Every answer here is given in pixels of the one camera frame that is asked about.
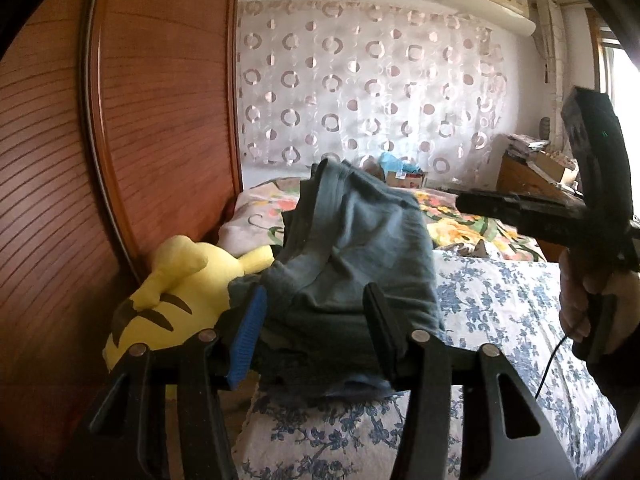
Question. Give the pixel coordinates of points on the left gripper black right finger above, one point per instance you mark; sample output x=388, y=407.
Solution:
x=388, y=333

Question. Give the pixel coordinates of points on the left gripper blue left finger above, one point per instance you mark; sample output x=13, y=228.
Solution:
x=247, y=324

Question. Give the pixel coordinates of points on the teal blue shorts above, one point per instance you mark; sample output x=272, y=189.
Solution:
x=315, y=340

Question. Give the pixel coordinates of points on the cardboard box on cabinet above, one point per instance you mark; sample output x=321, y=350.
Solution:
x=557, y=166

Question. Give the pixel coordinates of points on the yellow plush toy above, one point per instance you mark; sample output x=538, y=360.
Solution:
x=186, y=292

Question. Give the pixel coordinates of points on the wooden window side cabinet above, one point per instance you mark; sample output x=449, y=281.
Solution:
x=517, y=177

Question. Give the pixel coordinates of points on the stack of papers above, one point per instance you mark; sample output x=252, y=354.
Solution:
x=524, y=147

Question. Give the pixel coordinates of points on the blue floral bed cover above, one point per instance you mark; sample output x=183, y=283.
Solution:
x=500, y=395

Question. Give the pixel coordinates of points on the colourful floral blanket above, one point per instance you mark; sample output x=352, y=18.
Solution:
x=422, y=218

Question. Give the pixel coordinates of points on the cardboard box with blue cloth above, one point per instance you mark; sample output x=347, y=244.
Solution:
x=400, y=174

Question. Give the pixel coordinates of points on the tied white curtain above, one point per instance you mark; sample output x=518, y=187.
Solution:
x=552, y=28

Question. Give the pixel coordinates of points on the white air conditioner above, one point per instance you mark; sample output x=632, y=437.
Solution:
x=510, y=15

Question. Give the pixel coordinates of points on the circle patterned curtain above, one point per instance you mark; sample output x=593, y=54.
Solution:
x=348, y=80

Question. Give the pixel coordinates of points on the wooden wardrobe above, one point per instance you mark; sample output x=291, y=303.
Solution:
x=117, y=131

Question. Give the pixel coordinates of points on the window with brown frame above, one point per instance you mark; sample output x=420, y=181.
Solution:
x=614, y=72

